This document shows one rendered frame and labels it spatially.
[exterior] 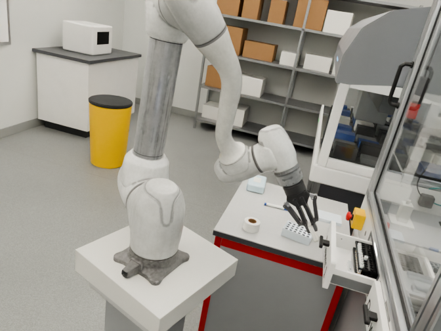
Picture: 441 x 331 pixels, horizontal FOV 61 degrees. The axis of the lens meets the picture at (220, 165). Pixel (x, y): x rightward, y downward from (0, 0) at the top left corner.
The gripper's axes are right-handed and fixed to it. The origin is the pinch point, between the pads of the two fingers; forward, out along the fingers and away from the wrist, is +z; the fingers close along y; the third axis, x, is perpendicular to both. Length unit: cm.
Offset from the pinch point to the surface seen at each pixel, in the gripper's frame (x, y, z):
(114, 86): 284, -224, -110
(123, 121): 185, -172, -67
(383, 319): -34.3, 16.5, 12.5
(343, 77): 80, 26, -38
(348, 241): 11.5, 8.6, 13.5
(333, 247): -5.8, 5.5, 4.8
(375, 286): -20.5, 15.9, 12.3
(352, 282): -12.8, 8.4, 14.5
